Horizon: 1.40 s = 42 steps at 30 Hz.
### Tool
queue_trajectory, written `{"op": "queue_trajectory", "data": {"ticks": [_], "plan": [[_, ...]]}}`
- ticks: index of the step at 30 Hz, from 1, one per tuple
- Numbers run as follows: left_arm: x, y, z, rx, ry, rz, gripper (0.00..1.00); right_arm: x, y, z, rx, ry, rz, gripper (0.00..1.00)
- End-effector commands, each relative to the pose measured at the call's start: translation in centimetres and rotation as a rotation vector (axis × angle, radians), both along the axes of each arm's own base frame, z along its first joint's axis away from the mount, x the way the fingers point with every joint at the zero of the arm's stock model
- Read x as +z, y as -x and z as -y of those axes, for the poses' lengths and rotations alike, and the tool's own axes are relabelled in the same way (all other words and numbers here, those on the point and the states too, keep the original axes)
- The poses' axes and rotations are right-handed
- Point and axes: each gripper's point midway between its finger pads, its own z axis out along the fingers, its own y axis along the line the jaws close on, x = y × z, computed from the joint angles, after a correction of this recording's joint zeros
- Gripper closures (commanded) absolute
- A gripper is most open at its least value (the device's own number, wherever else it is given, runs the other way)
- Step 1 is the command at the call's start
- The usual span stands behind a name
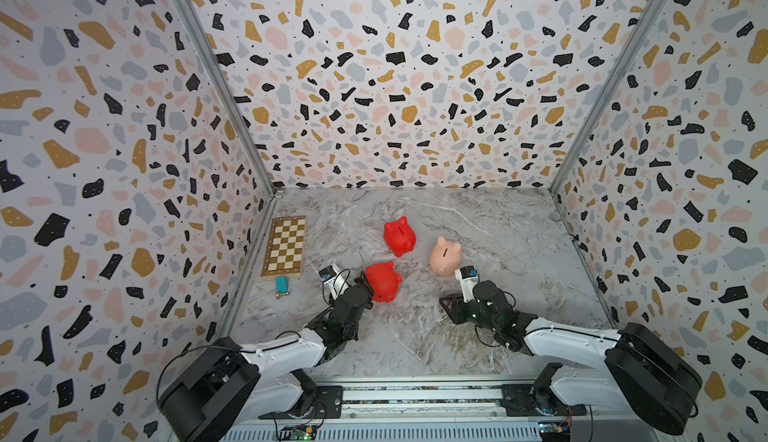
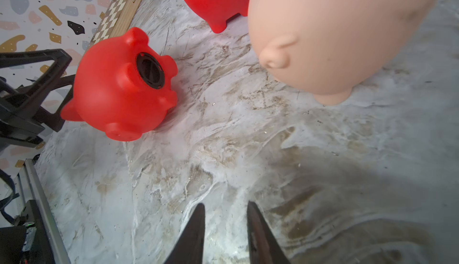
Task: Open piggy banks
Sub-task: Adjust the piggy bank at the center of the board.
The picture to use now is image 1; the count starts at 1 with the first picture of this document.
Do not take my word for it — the red piggy bank front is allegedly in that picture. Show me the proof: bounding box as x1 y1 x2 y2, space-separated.
365 261 402 303

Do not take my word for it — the red piggy bank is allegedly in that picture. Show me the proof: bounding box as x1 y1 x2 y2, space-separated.
384 216 416 258
365 261 402 303

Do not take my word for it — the pink piggy bank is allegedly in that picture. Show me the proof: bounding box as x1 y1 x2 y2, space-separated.
429 236 462 277

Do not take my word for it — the red piggy bank back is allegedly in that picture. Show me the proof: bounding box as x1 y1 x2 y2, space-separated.
384 216 416 258

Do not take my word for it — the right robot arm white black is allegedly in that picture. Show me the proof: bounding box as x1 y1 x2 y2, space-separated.
439 277 703 436

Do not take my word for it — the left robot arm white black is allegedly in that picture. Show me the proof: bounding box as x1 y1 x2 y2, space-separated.
156 274 374 441

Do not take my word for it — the small teal object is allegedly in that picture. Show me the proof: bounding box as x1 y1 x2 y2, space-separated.
275 276 291 299

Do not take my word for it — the wooden chessboard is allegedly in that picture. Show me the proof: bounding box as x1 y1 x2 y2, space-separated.
261 216 307 279

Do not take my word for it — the left circuit board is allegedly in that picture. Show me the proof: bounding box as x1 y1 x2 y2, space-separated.
279 425 318 442

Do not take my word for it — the circuit board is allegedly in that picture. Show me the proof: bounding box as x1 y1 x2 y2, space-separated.
279 425 318 442
538 422 571 442

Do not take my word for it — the right circuit board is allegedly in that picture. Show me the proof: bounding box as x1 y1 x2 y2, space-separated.
538 422 571 442

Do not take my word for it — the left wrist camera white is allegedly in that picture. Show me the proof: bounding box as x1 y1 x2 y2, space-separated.
318 264 350 305

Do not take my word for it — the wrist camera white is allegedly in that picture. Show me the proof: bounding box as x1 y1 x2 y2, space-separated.
318 264 350 305
454 265 480 303

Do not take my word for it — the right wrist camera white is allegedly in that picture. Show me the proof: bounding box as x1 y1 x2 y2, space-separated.
454 265 480 303

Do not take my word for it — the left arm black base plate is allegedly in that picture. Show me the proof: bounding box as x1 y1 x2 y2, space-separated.
259 385 344 421

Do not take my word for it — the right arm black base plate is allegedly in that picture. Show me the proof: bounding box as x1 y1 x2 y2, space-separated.
500 384 588 417

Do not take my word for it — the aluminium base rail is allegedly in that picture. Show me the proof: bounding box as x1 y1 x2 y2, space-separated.
219 377 670 441

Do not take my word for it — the left aluminium corner post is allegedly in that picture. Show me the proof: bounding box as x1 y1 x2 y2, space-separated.
171 0 275 201

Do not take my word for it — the aluminium corner post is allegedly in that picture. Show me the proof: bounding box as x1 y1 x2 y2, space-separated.
171 0 275 201
549 0 668 196

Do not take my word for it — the right aluminium corner post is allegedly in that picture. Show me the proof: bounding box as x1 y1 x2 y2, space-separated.
549 0 668 196

